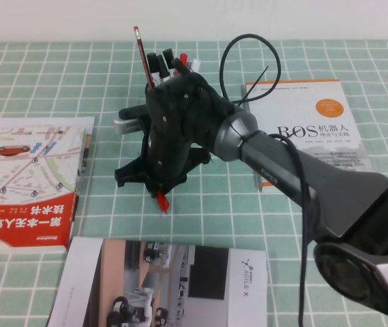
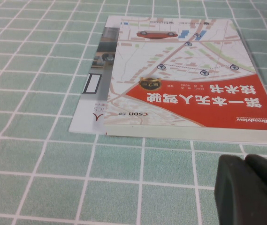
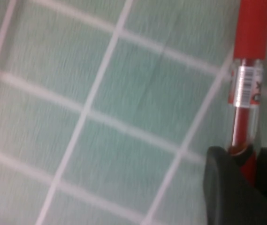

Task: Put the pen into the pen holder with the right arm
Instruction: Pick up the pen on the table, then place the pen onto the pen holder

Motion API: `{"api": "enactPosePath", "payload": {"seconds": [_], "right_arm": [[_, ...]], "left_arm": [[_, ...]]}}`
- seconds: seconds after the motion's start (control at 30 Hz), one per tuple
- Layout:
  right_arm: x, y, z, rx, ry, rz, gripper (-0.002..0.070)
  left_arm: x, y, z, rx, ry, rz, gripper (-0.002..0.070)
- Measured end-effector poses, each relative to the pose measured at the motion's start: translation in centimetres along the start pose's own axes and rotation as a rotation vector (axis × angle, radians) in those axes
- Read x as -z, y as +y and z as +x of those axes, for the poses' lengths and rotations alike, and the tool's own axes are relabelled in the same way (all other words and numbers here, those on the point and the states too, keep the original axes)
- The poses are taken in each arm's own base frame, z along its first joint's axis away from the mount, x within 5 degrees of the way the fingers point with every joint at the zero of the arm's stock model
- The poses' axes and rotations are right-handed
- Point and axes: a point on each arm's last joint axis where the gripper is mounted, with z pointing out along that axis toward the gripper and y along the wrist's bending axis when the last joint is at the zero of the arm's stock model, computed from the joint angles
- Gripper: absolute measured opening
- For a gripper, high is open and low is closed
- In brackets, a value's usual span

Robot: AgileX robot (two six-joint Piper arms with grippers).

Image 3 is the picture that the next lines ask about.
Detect green checked tablecloth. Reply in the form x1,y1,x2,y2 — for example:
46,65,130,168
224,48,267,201
0,0,267,225

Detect red gel pen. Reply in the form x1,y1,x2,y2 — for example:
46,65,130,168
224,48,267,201
227,0,267,188

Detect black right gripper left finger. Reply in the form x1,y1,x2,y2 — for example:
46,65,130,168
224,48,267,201
203,146,267,225

